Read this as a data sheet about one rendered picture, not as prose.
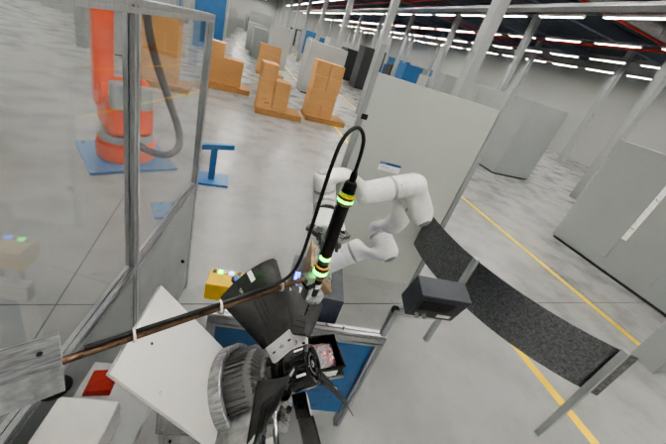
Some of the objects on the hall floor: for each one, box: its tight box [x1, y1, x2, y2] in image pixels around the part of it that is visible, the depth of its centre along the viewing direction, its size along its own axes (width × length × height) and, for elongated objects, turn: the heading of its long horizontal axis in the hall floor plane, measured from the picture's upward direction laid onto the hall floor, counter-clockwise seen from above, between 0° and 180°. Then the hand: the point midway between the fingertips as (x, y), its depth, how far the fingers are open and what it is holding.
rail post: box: [333, 347, 382, 426], centre depth 180 cm, size 4×4×78 cm
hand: (329, 243), depth 86 cm, fingers closed on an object, 4 cm apart
